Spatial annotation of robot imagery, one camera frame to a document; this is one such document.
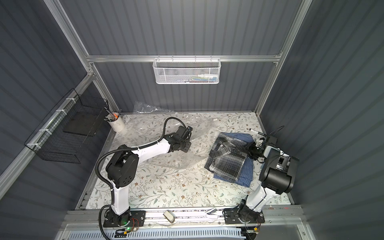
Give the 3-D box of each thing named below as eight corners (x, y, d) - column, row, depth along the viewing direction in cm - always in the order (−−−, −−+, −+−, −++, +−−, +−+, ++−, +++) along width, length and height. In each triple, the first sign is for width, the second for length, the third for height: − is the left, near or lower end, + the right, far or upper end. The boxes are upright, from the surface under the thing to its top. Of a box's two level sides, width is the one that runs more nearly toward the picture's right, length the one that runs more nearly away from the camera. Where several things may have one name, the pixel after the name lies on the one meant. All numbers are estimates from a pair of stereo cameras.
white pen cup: (110, 131, 111) (103, 121, 102) (114, 123, 117) (107, 112, 107) (123, 131, 111) (116, 121, 102) (126, 123, 117) (120, 112, 107)
